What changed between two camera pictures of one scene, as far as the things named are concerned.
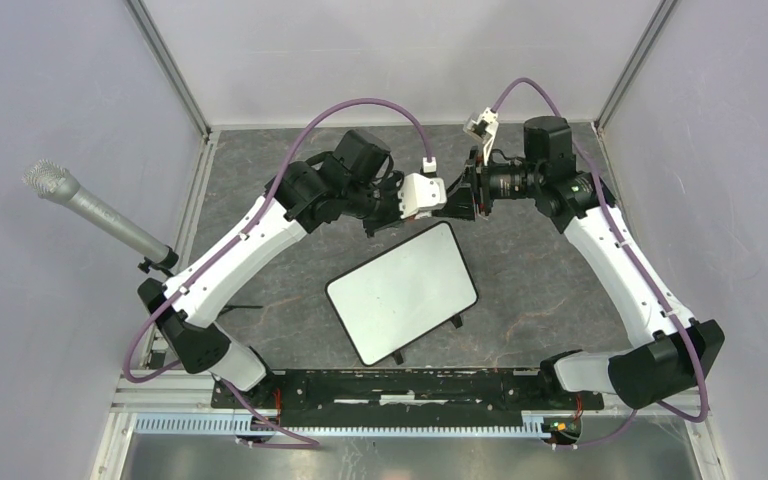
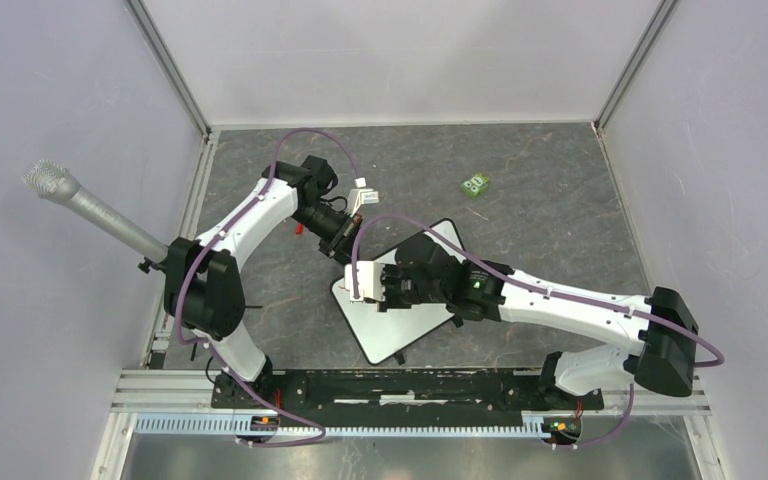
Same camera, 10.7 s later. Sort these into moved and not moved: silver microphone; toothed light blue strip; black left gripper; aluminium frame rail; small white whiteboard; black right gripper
Moved: black left gripper; black right gripper
Not moved: small white whiteboard; silver microphone; toothed light blue strip; aluminium frame rail
